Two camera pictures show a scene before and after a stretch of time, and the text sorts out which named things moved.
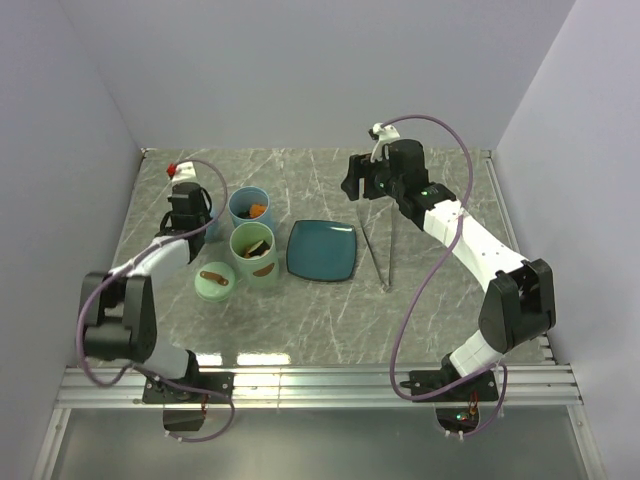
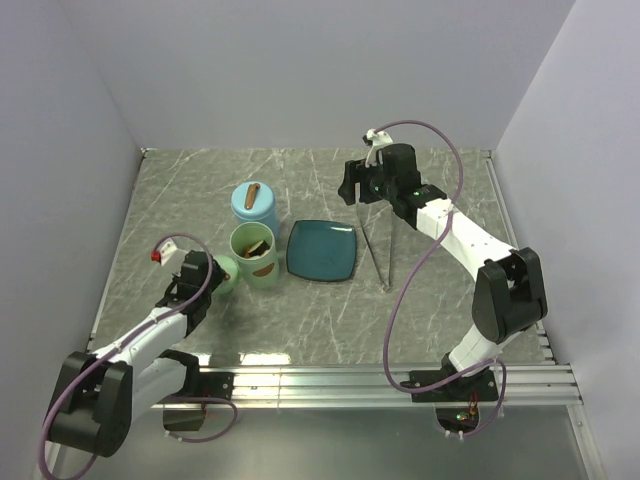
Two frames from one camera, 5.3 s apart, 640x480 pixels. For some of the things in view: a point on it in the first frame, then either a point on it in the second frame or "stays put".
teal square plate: [321, 250] stays put
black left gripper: [205, 210] → [217, 275]
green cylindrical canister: [253, 247] stays put
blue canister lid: [213, 231] → [263, 205]
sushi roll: [258, 249] stays put
